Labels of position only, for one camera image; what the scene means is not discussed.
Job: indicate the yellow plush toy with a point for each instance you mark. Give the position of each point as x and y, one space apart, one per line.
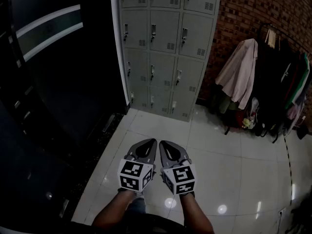
246 123

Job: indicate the person's dark top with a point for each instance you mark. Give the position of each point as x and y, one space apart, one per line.
146 224

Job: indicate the small black door key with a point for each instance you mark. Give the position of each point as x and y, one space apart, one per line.
152 38

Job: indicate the green white striped garment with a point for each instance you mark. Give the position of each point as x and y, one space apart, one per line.
301 77

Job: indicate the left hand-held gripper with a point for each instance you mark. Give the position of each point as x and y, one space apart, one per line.
132 175

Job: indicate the person's white shoe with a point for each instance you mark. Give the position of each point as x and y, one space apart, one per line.
139 194

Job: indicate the black clothes rack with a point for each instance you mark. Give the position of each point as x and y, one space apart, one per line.
227 130

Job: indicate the dark glass door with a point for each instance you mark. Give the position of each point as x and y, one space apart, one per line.
73 82

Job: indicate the person's right forearm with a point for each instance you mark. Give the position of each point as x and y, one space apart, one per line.
195 213

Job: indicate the person's left forearm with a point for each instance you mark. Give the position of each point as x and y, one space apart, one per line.
114 211

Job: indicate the silver metal door fitting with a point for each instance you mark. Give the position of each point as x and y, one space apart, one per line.
108 123

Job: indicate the grey metal locker door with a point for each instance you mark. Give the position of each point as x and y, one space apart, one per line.
165 28

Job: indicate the person's blue jeans leg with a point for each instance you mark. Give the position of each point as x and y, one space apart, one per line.
137 205

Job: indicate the grey metal locker cabinet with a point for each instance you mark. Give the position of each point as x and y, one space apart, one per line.
192 33

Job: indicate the red bag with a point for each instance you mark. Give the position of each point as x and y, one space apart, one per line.
240 119

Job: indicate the pink hanging jacket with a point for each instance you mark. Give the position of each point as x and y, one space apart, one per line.
240 74

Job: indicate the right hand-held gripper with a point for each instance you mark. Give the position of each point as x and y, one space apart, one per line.
181 179

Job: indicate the wooden clothes hangers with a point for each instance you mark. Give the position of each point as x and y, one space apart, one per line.
270 39

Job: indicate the white bag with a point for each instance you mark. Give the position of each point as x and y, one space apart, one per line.
254 108

